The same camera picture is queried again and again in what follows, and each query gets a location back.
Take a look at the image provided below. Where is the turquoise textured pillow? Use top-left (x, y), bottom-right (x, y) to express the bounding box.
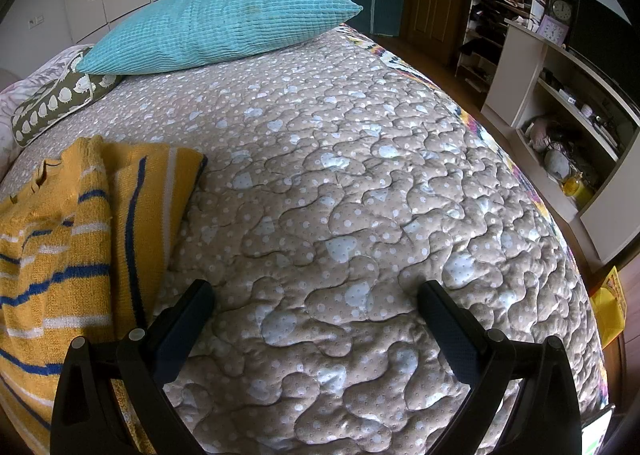
top-left (76, 0), bottom-right (364, 76)

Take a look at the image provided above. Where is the white shelf cabinet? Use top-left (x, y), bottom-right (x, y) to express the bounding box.
top-left (480, 18), bottom-right (640, 266)

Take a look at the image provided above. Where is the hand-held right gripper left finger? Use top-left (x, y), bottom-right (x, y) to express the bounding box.
top-left (50, 279), bottom-right (217, 455)

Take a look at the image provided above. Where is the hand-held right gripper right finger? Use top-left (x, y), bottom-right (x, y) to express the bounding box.
top-left (417, 280), bottom-right (583, 455)

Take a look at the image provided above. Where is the pink soft bundle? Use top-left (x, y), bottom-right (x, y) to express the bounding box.
top-left (529, 118), bottom-right (552, 151)

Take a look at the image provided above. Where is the yellow jar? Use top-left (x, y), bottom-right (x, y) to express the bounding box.
top-left (562, 172), bottom-right (593, 201)

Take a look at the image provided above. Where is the green bolster pillow white print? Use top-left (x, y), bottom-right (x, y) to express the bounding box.
top-left (11, 46), bottom-right (126, 148)

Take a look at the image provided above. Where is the cluttered shoe rack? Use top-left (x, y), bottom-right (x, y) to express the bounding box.
top-left (454, 0), bottom-right (551, 93)

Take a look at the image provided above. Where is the black flat screen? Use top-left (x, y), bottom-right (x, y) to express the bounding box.
top-left (567, 0), bottom-right (640, 111)

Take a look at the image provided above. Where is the yellow bag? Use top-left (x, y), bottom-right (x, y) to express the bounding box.
top-left (590, 265), bottom-right (628, 348)

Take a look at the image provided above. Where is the beige quilted dotted bedspread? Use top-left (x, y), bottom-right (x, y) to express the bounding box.
top-left (0, 24), bottom-right (608, 455)

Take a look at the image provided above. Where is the yellow striped knit sweater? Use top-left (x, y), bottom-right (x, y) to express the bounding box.
top-left (0, 135), bottom-right (208, 455)

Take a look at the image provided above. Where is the dark ornate table clock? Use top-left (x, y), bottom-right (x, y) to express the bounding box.
top-left (544, 0), bottom-right (578, 23)

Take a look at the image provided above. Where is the small purple table clock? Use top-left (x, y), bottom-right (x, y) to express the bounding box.
top-left (540, 15), bottom-right (568, 43)

